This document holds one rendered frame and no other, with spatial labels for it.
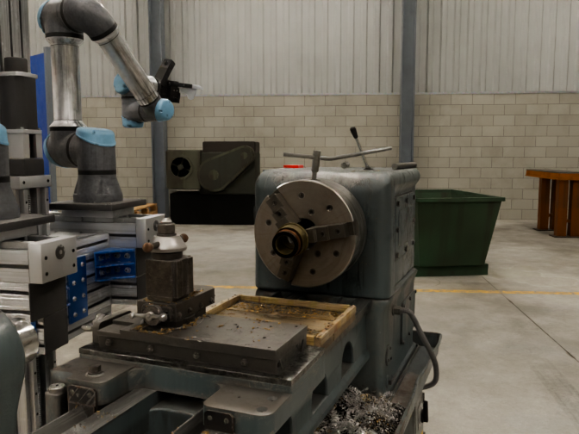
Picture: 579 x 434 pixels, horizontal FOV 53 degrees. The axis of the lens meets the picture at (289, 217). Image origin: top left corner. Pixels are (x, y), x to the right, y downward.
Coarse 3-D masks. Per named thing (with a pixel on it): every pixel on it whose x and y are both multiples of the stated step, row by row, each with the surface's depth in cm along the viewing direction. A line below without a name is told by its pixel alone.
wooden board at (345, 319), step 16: (224, 304) 161; (240, 304) 167; (288, 304) 164; (304, 304) 162; (320, 304) 161; (336, 304) 159; (272, 320) 151; (288, 320) 151; (304, 320) 151; (336, 320) 144; (352, 320) 157; (320, 336) 132; (336, 336) 143
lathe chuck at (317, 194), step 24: (288, 192) 170; (312, 192) 167; (336, 192) 165; (264, 216) 174; (312, 216) 168; (336, 216) 165; (360, 216) 171; (264, 240) 174; (336, 240) 166; (360, 240) 169; (312, 264) 169; (336, 264) 167
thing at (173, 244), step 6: (156, 234) 119; (156, 240) 116; (162, 240) 116; (168, 240) 116; (174, 240) 116; (180, 240) 118; (162, 246) 115; (168, 246) 115; (174, 246) 116; (180, 246) 117; (186, 246) 119; (156, 252) 115; (162, 252) 115; (168, 252) 115
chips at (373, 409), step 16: (352, 400) 170; (368, 400) 178; (384, 400) 179; (336, 416) 161; (352, 416) 172; (368, 416) 161; (384, 416) 164; (400, 416) 171; (320, 432) 158; (336, 432) 156; (352, 432) 159; (368, 432) 152; (384, 432) 156
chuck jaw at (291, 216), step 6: (276, 192) 171; (270, 198) 168; (276, 198) 167; (282, 198) 169; (270, 204) 168; (276, 204) 167; (282, 204) 167; (288, 204) 170; (276, 210) 168; (282, 210) 165; (288, 210) 167; (276, 216) 166; (282, 216) 165; (288, 216) 164; (294, 216) 168; (282, 222) 163; (288, 222) 162; (294, 222) 165
